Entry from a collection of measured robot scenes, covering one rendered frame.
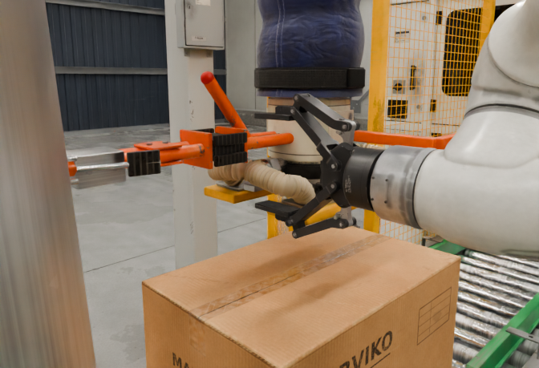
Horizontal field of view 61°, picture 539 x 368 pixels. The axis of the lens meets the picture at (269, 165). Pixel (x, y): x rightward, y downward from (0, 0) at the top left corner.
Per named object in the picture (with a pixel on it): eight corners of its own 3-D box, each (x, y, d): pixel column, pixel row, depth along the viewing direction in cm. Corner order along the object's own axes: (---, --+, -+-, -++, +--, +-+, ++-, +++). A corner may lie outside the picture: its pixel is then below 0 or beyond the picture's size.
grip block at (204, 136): (216, 156, 85) (215, 125, 84) (251, 163, 78) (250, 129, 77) (177, 162, 79) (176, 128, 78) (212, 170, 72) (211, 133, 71)
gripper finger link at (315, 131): (332, 174, 57) (338, 167, 56) (284, 111, 61) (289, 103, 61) (350, 170, 60) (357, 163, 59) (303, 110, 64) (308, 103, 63)
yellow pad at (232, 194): (307, 172, 120) (307, 153, 119) (338, 178, 113) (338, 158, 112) (203, 196, 96) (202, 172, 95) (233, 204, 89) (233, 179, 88)
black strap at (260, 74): (303, 86, 109) (303, 69, 109) (389, 87, 93) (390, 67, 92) (231, 87, 94) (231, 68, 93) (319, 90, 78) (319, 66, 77)
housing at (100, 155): (106, 175, 69) (103, 145, 68) (127, 182, 64) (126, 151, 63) (58, 182, 64) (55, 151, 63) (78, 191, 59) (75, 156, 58)
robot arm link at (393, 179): (409, 239, 47) (361, 226, 52) (447, 220, 54) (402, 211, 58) (414, 152, 46) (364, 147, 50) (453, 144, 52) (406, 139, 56)
